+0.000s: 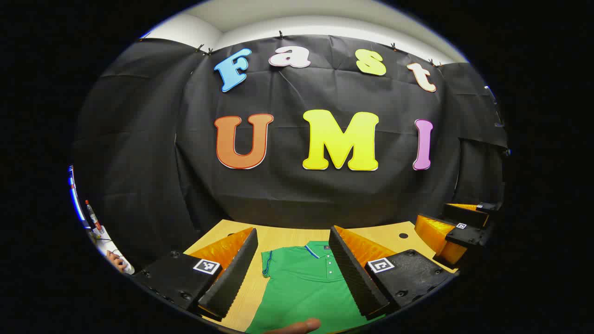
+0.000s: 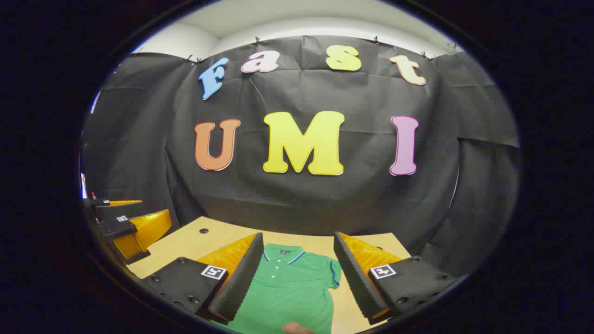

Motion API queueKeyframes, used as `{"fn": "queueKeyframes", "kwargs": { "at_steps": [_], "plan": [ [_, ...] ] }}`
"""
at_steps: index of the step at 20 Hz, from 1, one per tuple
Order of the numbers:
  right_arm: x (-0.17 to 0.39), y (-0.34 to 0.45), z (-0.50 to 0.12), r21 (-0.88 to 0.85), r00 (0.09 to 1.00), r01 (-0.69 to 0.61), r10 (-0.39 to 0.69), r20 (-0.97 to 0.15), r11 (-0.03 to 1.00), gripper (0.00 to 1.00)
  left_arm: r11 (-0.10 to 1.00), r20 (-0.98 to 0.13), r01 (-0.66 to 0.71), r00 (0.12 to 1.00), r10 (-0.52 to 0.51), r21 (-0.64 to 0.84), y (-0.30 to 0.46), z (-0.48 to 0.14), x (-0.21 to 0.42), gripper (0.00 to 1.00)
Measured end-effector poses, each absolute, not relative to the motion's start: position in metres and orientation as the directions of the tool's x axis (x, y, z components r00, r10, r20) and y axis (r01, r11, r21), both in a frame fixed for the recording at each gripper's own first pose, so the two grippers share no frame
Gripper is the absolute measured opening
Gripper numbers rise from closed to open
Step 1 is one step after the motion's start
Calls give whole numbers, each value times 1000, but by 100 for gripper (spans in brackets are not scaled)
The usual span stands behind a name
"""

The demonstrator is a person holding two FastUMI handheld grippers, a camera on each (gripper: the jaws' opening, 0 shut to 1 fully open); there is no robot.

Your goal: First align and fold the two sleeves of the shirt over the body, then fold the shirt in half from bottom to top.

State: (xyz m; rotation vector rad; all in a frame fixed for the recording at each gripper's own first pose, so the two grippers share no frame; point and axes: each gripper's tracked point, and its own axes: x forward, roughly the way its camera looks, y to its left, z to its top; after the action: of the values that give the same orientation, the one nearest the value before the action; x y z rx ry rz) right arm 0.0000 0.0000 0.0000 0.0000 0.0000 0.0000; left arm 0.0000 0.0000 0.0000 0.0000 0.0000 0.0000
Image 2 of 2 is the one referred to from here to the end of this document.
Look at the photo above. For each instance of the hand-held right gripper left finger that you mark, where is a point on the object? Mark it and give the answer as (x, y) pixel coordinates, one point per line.
(241, 287)

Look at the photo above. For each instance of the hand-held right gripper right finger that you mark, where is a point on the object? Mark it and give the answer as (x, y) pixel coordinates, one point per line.
(355, 283)

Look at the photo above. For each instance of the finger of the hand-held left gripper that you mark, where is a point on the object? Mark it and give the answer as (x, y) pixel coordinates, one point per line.
(113, 227)
(116, 211)

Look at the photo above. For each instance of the green T-shirt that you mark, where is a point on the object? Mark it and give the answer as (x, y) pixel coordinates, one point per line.
(287, 292)

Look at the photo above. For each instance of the black backdrop cloth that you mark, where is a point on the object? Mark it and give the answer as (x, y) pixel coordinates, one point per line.
(297, 199)

